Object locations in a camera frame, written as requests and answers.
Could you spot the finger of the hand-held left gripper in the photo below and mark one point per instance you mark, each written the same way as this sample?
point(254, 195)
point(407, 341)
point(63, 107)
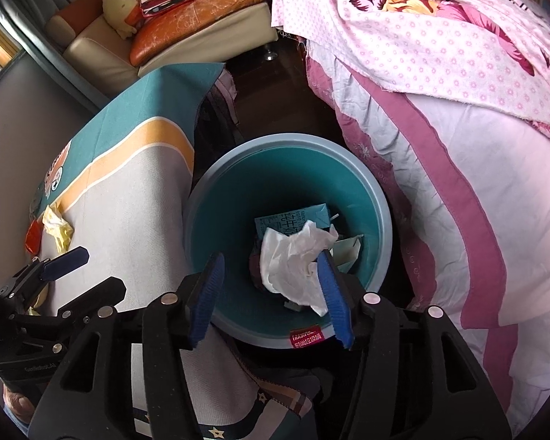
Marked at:
point(87, 295)
point(66, 259)

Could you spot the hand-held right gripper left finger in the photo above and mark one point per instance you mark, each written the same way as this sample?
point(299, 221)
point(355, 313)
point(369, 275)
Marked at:
point(206, 298)

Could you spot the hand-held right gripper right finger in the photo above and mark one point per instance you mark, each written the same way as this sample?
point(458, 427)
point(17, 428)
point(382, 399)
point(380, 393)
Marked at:
point(334, 302)

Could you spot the yellow wrapper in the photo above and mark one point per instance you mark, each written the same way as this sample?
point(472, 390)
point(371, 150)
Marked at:
point(57, 231)

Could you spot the orange snack bag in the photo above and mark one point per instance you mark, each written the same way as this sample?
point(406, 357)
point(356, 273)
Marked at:
point(33, 238)

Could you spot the white paper box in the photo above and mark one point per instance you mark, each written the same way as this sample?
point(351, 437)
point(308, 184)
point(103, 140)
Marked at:
point(348, 252)

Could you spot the white tissue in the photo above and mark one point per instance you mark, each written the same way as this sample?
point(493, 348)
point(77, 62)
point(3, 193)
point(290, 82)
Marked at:
point(288, 256)

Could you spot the light blue drink carton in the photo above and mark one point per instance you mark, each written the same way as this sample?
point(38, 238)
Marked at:
point(298, 217)

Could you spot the teal trash bin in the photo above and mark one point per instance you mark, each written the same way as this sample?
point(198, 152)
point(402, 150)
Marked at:
point(256, 183)

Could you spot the person's left hand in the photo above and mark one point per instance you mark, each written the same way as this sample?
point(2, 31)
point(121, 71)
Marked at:
point(17, 403)

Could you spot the teal striped tablecloth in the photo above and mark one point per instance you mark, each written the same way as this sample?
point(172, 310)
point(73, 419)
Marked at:
point(133, 192)

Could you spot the pink and white quilt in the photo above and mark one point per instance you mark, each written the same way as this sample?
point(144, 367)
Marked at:
point(508, 215)

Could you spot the cream leather sofa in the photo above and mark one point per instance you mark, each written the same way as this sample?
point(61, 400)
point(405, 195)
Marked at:
point(96, 55)

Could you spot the yellow plush pillow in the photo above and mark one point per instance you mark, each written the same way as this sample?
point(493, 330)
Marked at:
point(119, 4)

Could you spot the orange seat cushion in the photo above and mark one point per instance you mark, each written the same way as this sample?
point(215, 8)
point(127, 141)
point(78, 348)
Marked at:
point(188, 18)

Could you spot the pink floral bedsheet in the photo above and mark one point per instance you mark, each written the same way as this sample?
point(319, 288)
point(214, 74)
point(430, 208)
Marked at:
point(417, 32)

